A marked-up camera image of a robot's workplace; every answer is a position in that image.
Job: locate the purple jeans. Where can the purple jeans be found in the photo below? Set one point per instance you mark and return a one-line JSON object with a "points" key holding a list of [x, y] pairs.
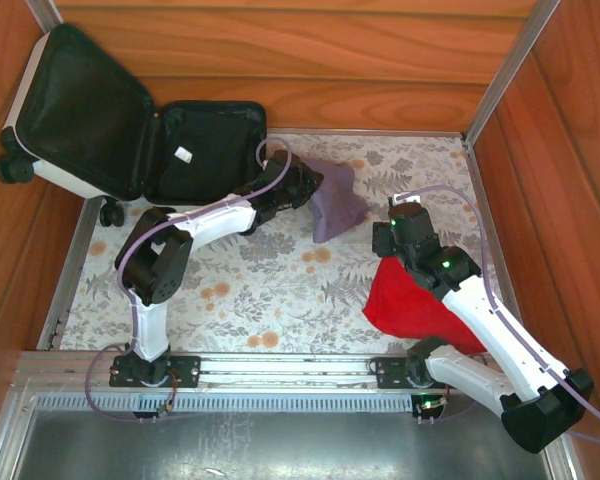
{"points": [[337, 200]]}

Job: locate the red cloth garment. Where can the red cloth garment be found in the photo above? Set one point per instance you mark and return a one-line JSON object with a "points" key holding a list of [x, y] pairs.
{"points": [[405, 310]]}

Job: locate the white hard-shell suitcase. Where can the white hard-shell suitcase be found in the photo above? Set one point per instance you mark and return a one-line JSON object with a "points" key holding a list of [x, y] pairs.
{"points": [[80, 100]]}

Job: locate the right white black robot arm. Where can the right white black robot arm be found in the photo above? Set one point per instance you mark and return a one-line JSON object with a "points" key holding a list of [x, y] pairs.
{"points": [[480, 320]]}

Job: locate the floral patterned tablecloth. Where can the floral patterned tablecloth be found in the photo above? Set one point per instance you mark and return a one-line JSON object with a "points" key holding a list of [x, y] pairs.
{"points": [[260, 300]]}

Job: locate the grey metal sheet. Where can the grey metal sheet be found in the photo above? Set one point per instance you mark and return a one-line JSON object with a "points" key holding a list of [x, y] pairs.
{"points": [[280, 450]]}

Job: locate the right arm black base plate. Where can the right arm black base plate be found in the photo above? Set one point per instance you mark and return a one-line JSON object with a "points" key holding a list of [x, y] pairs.
{"points": [[387, 372]]}

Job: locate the aluminium mounting rail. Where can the aluminium mounting rail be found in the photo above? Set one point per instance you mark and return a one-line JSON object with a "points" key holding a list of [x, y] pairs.
{"points": [[280, 367]]}

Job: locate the aluminium frame post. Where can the aluminium frame post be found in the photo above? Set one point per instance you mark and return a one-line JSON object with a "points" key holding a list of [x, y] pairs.
{"points": [[510, 70], [42, 12]]}

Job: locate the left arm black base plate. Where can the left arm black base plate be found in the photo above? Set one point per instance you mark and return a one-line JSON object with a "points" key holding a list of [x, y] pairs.
{"points": [[185, 372]]}

